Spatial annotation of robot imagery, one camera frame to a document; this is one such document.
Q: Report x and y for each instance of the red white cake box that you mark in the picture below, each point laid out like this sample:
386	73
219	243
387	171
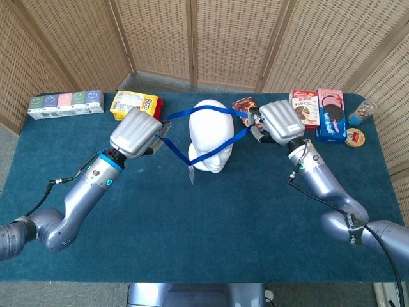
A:
306	99

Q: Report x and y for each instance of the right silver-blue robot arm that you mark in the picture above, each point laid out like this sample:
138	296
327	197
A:
326	188

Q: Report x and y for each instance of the blue carpet table mat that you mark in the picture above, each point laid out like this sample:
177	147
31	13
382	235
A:
191	224

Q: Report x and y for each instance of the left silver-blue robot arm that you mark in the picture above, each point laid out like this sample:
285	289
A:
86	188

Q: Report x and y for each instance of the pink blue Oreo box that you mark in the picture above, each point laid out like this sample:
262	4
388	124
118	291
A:
332	118

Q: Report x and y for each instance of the brown chocolate cookie box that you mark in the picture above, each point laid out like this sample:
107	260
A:
241	105

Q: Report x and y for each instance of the yellow Lipo biscuit pack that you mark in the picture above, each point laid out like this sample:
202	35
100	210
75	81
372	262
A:
128	100

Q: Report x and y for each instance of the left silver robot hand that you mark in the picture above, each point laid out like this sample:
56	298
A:
134	134

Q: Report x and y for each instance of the multicolour tissue pack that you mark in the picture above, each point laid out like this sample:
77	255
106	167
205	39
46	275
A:
64	102

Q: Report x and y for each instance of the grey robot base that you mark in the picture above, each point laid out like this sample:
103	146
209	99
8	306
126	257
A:
198	295

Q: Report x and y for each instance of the white foam mannequin head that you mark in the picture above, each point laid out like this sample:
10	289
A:
211	131

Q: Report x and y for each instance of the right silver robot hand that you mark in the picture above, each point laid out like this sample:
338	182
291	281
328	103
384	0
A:
281	121

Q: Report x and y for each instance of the clear candy cup blue base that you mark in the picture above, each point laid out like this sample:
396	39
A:
361	113

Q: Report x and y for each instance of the round gold red tin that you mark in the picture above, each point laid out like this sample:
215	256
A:
355	138

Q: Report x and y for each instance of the wicker folding screen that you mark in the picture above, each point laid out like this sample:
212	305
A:
236	38

